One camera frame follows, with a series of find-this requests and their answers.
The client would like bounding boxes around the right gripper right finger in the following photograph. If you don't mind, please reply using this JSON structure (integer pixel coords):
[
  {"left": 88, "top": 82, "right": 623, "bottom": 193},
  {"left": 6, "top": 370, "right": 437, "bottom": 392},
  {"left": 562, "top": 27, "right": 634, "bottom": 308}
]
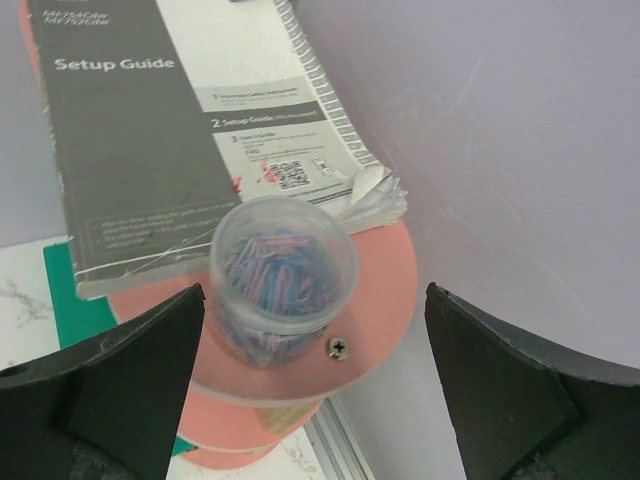
[{"left": 425, "top": 284, "right": 639, "bottom": 479}]

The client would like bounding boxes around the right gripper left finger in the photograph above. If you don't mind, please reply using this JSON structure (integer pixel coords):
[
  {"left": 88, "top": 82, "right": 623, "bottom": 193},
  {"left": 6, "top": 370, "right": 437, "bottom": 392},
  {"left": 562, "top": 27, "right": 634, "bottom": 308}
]
[{"left": 1, "top": 284, "right": 205, "bottom": 479}]

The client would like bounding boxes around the green cutting mat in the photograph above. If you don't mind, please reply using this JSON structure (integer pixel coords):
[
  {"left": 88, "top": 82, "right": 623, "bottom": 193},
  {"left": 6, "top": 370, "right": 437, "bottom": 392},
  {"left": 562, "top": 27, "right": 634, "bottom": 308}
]
[{"left": 43, "top": 243, "right": 117, "bottom": 349}]

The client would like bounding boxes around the pink tiered shelf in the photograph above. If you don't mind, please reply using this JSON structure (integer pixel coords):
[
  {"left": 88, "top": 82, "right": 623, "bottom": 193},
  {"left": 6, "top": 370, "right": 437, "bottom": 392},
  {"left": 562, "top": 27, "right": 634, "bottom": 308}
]
[{"left": 17, "top": 0, "right": 420, "bottom": 471}]

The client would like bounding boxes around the shelf screw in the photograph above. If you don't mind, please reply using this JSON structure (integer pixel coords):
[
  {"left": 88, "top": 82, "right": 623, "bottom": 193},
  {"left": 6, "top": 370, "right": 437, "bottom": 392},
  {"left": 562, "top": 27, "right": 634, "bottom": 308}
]
[{"left": 326, "top": 337, "right": 351, "bottom": 361}]

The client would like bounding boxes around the clear jar of clips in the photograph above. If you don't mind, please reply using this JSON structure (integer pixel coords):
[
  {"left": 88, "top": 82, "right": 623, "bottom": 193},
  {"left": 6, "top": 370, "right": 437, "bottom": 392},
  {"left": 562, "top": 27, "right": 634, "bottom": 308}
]
[{"left": 208, "top": 197, "right": 359, "bottom": 368}]

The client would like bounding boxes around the setup guide booklet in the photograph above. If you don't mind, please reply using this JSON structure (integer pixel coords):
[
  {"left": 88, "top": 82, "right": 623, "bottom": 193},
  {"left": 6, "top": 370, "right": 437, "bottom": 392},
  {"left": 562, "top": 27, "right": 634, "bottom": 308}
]
[{"left": 24, "top": 0, "right": 351, "bottom": 301}]

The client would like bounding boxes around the aluminium rail frame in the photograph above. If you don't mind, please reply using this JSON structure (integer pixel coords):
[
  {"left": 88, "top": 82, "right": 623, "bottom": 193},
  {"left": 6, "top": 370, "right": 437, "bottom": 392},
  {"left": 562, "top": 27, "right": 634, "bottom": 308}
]
[{"left": 304, "top": 398, "right": 375, "bottom": 480}]

